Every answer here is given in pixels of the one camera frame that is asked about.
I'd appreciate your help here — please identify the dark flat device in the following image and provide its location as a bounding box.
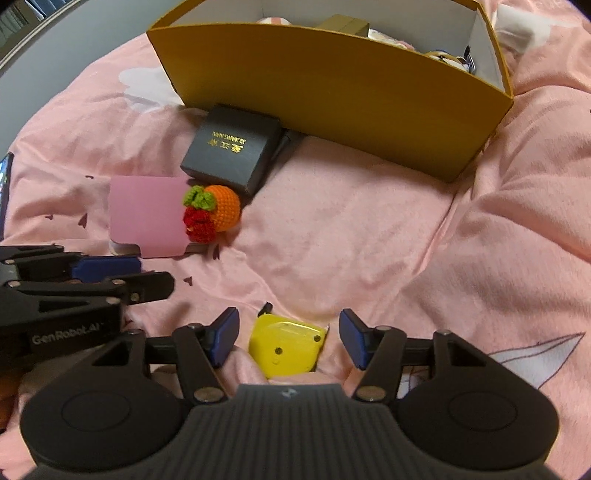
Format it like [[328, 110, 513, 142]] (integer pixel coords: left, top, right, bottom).
[[0, 152, 16, 234]]

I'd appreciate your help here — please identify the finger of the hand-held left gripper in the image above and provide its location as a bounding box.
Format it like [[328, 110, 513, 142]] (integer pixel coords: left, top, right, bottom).
[[0, 246, 142, 283], [0, 271, 175, 325]]

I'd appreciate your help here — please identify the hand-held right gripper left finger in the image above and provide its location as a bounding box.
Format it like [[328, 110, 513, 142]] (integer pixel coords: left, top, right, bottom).
[[88, 307, 241, 405]]

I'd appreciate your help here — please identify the crochet orange red fruit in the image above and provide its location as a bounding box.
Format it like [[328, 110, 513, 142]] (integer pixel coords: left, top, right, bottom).
[[182, 184, 242, 245]]

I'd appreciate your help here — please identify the pink card box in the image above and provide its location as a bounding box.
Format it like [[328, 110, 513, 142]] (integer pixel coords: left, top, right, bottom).
[[109, 175, 206, 258]]

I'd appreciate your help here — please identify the small brown box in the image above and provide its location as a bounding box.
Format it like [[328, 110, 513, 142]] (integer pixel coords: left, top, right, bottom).
[[318, 14, 371, 38]]

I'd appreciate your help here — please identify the orange cardboard box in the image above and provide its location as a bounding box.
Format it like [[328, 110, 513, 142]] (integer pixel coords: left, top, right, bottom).
[[147, 0, 515, 184]]

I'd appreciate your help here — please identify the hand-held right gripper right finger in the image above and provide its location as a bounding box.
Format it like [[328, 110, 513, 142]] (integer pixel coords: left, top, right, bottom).
[[338, 308, 498, 405]]

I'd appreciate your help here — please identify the calico plush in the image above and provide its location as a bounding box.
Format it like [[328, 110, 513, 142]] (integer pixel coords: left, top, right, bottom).
[[424, 48, 468, 71]]

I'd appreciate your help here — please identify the yellow tape measure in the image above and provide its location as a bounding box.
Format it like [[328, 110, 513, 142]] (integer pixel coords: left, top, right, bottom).
[[248, 302, 332, 380]]

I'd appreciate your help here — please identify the black gift box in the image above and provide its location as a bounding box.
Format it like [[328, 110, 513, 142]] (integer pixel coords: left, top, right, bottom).
[[180, 104, 284, 198]]

